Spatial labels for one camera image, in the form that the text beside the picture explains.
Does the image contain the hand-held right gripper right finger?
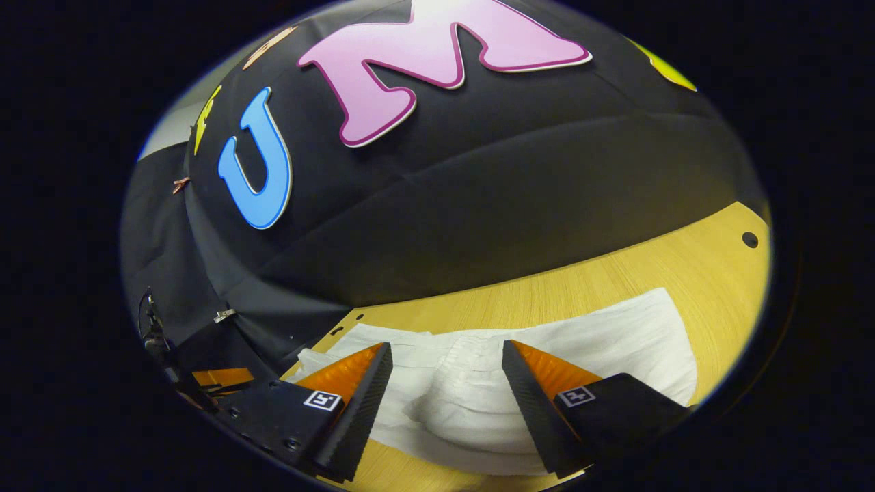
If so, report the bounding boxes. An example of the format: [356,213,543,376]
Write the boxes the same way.
[501,340,695,479]

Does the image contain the white jeans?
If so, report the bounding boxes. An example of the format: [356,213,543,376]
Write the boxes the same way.
[286,287,698,476]

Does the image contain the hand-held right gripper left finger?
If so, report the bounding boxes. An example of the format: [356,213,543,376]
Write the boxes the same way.
[219,342,395,482]

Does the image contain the black backdrop cloth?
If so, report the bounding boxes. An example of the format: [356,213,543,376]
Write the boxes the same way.
[122,0,770,404]

